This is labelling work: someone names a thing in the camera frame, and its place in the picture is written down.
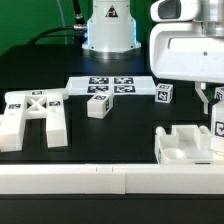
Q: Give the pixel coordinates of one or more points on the white front rail wall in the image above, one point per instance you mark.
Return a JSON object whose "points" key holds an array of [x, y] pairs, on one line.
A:
{"points": [[111, 179]]}

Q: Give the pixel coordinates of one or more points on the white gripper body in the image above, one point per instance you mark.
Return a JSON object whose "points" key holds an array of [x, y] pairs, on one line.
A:
{"points": [[180, 51]]}

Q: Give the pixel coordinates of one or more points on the white chair seat part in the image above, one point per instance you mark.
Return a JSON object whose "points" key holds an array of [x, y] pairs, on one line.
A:
{"points": [[188, 144]]}

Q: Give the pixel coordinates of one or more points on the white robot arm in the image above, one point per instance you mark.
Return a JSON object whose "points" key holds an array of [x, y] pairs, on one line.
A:
{"points": [[111, 30]]}

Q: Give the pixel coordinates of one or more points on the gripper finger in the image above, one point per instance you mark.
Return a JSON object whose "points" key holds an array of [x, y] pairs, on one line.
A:
{"points": [[200, 88]]}

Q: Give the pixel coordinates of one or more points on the small white tagged cube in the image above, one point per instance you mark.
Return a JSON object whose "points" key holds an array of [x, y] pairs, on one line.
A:
{"points": [[164, 93]]}

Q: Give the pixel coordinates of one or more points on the white chair back part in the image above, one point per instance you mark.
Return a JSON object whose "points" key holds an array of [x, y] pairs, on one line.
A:
{"points": [[47, 104]]}

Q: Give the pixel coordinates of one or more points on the white tagged cube right edge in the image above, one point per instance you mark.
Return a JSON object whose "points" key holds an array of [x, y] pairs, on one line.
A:
{"points": [[219, 93]]}

